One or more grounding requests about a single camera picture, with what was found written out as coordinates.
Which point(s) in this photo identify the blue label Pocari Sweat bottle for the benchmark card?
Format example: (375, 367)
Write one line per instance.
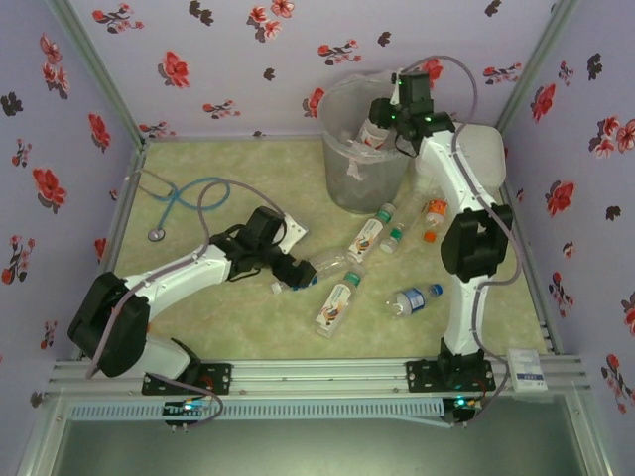
(330, 264)

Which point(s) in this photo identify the clear bottle red white label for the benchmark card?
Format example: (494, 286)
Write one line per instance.
(373, 135)

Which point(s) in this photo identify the green cap bottle white label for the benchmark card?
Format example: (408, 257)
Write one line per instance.
(369, 235)
(337, 302)

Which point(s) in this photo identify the orange cap orange label bottle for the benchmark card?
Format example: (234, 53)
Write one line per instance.
(435, 213)

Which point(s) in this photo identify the clear unlabelled green cap bottle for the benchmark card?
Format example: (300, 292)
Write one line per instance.
(403, 220)

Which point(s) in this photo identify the blue cap blue label bottle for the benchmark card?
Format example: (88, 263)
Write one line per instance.
(412, 300)

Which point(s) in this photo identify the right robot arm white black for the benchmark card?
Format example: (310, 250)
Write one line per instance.
(446, 173)

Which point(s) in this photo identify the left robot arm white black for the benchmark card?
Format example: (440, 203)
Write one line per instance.
(173, 273)

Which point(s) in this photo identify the translucent grey plastic bin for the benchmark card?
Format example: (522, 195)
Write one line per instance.
(362, 183)

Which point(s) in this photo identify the clear plastic bin liner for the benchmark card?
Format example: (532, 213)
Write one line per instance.
(347, 149)

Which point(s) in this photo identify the white plastic container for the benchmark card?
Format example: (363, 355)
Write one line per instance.
(483, 154)

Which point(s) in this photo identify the blue tube stethoscope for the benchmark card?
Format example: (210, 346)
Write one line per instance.
(173, 196)

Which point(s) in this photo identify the white power supply box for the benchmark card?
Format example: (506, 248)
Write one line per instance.
(526, 371)

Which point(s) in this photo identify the aluminium rail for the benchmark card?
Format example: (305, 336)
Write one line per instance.
(317, 377)

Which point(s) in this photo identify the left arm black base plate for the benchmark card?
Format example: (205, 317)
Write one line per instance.
(218, 377)

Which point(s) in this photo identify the aluminium corner post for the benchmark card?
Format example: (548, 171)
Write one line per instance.
(99, 74)
(538, 64)

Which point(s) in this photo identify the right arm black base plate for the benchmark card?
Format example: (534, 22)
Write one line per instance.
(421, 374)

